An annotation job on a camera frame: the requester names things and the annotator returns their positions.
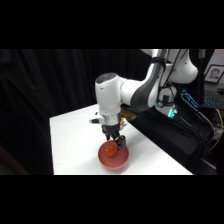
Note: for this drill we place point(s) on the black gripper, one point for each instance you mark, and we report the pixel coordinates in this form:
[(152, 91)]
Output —
[(110, 128)]

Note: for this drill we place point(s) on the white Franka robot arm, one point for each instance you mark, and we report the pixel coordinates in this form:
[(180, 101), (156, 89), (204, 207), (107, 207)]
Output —
[(107, 96)]

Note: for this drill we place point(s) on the pink bowl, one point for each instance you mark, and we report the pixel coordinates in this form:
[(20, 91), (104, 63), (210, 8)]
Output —
[(113, 163)]

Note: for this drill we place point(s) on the black robot stand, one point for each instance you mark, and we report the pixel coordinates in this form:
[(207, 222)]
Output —
[(160, 136)]

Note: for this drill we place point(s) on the green base light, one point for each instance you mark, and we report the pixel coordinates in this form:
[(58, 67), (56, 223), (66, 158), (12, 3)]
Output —
[(171, 113)]

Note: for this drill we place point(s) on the black curtain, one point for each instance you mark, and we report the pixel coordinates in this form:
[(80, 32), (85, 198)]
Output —
[(40, 100)]

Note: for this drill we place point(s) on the blue lit device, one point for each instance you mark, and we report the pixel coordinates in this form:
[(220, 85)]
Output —
[(190, 98)]

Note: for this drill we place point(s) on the framed portrait picture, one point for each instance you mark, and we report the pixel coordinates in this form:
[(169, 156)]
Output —
[(214, 73)]

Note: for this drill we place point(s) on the brown wrist bracket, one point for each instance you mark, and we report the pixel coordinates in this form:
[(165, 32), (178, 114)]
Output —
[(129, 116)]

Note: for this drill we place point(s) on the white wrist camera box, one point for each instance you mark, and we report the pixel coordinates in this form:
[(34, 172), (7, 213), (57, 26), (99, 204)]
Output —
[(96, 120)]

